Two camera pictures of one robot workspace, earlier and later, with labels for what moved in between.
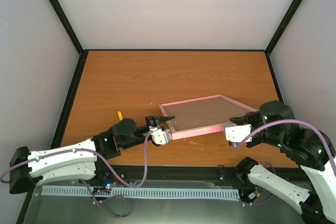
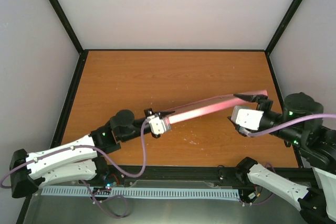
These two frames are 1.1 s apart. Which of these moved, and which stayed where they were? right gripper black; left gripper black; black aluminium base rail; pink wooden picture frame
Moved: pink wooden picture frame; right gripper black; left gripper black
Stayed: black aluminium base rail
